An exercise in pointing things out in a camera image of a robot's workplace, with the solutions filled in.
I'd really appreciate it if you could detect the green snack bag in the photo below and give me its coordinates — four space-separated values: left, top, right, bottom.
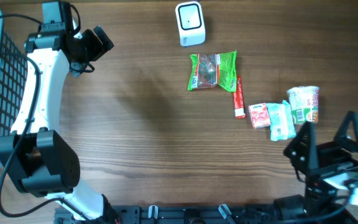
187 50 238 93

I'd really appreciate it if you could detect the white barcode scanner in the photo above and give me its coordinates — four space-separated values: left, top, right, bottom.
175 1 206 47

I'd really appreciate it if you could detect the clear candy bag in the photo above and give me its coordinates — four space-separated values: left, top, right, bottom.
188 54 220 91

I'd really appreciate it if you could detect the red stick packet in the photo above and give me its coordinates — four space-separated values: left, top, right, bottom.
233 77 246 119

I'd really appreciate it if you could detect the instant noodle cup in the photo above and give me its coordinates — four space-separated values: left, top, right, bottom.
287 86 319 124

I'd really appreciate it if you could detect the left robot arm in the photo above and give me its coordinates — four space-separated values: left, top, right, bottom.
0 1 121 224

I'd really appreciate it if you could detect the teal tissue pack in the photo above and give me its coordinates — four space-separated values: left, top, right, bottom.
266 100 296 141

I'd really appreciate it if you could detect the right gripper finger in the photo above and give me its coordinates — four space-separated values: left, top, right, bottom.
334 111 358 153
283 121 319 176

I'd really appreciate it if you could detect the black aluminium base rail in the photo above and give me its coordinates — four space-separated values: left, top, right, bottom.
53 203 279 224

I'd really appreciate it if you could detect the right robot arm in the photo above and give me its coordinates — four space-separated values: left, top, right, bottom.
275 111 358 223

